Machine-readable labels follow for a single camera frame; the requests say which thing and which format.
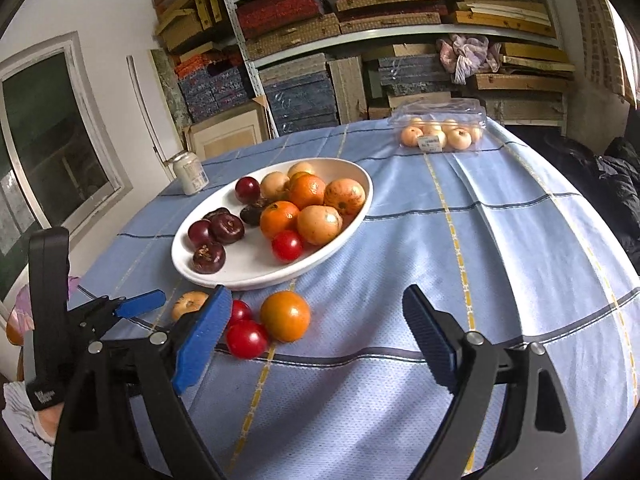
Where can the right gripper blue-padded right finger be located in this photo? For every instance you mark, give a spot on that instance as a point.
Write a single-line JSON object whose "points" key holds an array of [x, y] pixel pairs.
{"points": [[438, 336]]}

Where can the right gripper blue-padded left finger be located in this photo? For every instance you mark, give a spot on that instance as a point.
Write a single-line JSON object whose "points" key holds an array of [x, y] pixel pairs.
{"points": [[198, 333]]}

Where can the yellow oblong fruit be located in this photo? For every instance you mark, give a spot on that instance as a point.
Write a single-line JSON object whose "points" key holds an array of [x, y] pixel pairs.
{"points": [[188, 302]]}

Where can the orange-yellow round persimmon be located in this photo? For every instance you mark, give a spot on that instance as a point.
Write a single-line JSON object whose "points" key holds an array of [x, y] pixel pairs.
{"points": [[285, 315]]}

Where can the dark maroon plum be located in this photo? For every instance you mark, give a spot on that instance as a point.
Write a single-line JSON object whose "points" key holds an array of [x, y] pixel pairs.
{"points": [[200, 233]]}

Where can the dark purple mangosteen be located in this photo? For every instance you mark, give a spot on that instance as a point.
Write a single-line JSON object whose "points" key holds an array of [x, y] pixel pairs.
{"points": [[227, 228]]}

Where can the red cherry tomato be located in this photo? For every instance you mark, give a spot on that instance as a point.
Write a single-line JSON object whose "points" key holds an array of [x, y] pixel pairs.
{"points": [[247, 339], [240, 311], [287, 246]]}

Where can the dark purple plum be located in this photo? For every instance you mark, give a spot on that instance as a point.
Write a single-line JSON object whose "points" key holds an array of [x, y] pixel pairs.
{"points": [[247, 190]]}

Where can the large yellow-orange pear-like fruit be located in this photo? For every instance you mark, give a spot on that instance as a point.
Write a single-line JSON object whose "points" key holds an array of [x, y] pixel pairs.
{"points": [[319, 225]]}

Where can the speckled orange-brown fruit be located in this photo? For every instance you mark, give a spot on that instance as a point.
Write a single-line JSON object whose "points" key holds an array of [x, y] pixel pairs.
{"points": [[345, 195]]}

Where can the orange mandarin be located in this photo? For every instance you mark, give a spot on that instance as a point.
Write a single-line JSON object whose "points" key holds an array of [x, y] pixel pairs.
{"points": [[277, 217], [307, 190]]}

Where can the small pale yellow fruit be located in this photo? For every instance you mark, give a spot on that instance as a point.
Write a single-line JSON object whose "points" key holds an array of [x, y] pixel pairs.
{"points": [[304, 167]]}

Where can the person's left hand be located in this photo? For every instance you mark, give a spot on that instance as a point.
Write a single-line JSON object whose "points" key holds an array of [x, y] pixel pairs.
{"points": [[46, 422]]}

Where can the red cherry tomato front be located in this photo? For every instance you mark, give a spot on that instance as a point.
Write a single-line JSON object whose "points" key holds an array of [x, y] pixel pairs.
{"points": [[247, 339]]}

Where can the blue checked tablecloth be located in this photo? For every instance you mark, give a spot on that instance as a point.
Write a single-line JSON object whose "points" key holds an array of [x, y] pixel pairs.
{"points": [[497, 239]]}

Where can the purple plastic bag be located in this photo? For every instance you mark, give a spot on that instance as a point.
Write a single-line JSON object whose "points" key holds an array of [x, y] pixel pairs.
{"points": [[20, 319]]}

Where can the white drink can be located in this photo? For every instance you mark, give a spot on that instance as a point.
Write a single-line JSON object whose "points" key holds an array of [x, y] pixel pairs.
{"points": [[190, 172]]}

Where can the clear plastic fruit clamshell box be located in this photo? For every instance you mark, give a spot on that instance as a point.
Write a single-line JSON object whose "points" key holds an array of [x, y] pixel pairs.
{"points": [[458, 125]]}

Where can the framed picture leaning on shelf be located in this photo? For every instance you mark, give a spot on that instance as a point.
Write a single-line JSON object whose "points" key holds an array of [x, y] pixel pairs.
{"points": [[241, 126]]}

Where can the dark clothing pile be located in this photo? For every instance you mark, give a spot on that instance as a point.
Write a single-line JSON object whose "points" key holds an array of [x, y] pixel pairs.
{"points": [[609, 183]]}

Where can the pink crumpled cloth on shelf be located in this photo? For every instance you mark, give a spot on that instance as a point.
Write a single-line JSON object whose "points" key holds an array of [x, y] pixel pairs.
{"points": [[465, 56]]}

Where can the white metal storage shelf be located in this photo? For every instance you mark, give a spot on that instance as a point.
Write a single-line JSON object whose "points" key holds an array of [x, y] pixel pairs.
{"points": [[323, 63]]}

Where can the window with white frame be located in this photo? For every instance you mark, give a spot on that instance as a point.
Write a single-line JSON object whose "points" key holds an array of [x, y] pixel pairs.
{"points": [[58, 166]]}

